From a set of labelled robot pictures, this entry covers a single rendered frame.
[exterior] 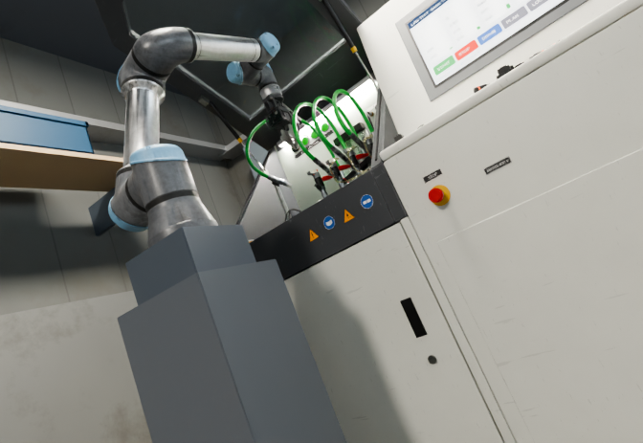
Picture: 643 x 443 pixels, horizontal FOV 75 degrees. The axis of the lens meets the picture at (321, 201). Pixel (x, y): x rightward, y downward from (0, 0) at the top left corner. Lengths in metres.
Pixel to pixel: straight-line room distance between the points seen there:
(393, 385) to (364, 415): 0.14
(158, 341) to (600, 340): 0.88
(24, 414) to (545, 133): 2.67
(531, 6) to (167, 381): 1.29
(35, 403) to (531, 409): 2.43
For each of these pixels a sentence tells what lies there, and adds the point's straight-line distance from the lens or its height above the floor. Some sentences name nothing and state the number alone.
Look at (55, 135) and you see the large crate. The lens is 2.76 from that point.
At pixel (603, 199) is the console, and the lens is 1.04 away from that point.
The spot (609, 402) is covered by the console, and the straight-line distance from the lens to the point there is 1.12.
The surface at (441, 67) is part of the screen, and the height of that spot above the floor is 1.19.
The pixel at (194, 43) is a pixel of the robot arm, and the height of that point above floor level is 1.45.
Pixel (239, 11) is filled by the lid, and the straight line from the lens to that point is 1.71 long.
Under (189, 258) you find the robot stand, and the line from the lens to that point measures 0.83.
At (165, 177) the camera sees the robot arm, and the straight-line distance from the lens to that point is 0.95.
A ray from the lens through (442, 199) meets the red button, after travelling 1.06.
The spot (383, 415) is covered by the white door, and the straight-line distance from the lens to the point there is 1.29.
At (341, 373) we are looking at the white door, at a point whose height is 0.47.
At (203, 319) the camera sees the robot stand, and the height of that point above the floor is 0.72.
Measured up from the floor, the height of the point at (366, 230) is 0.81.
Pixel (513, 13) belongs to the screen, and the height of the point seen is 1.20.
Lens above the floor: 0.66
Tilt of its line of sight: 13 degrees up
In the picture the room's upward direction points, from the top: 23 degrees counter-clockwise
